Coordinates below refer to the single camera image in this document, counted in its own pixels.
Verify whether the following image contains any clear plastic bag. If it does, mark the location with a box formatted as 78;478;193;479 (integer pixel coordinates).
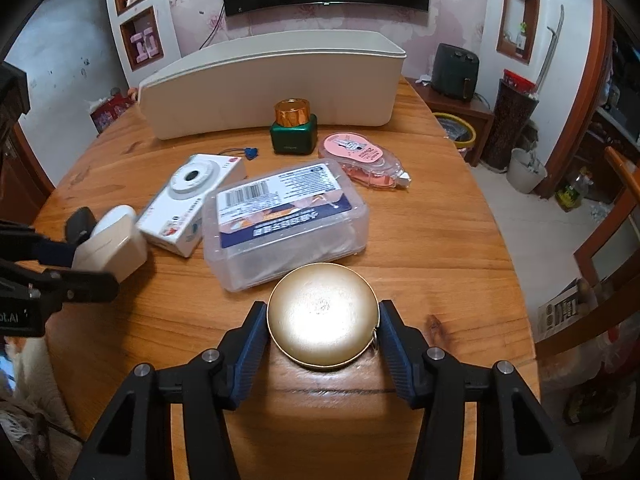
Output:
537;310;640;426

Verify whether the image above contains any gold round tape measure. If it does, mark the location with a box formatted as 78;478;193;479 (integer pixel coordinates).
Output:
266;262;380;372

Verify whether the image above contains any white plastic storage bin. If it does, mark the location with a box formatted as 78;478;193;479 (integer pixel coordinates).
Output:
137;30;407;141

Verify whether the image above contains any cardboard box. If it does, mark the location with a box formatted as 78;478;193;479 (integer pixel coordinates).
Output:
537;279;601;343

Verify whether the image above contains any white compact camera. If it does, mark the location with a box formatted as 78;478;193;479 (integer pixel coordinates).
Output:
136;146;261;259

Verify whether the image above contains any red tissue box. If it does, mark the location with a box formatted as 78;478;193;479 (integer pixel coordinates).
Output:
90;91;136;136

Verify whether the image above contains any black charger plug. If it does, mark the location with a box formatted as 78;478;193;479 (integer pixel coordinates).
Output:
65;207;97;247

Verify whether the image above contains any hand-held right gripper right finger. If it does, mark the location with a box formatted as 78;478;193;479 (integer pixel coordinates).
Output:
377;299;583;480

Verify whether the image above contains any yellow oil bottle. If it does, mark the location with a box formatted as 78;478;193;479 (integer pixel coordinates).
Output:
556;170;591;212

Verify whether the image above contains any sheathed sword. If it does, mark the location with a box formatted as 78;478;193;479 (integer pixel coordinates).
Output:
535;4;566;98

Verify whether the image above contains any fringed beige rug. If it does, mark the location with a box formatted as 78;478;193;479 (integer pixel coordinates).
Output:
0;335;83;480

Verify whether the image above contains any pink correction tape dispenser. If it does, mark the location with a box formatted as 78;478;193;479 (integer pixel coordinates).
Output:
318;131;413;192

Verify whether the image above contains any yellow rimmed waste basket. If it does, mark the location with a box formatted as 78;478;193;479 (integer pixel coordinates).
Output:
432;112;477;167

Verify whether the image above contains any clear plastic box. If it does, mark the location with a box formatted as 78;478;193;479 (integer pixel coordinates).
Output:
201;157;371;293

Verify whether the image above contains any black air fryer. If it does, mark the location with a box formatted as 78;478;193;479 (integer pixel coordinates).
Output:
431;42;481;101

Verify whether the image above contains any white bucket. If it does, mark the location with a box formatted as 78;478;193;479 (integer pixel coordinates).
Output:
506;147;548;195

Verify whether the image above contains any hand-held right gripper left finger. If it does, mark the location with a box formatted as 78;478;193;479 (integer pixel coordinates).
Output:
67;300;268;480

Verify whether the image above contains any wooden side table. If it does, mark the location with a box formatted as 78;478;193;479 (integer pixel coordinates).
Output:
572;146;640;291

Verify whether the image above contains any green bottle with gold cap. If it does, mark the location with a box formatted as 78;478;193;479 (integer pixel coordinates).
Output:
270;99;319;156

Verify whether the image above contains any black cable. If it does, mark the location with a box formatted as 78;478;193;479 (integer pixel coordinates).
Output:
200;2;224;51

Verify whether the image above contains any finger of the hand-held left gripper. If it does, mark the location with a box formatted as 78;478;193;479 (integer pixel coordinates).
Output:
0;267;121;311
0;219;76;267

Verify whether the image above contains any low wooden television console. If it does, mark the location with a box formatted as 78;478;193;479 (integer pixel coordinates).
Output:
402;76;496;166

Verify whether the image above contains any white charger plug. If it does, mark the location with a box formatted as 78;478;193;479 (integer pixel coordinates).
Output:
72;232;147;286

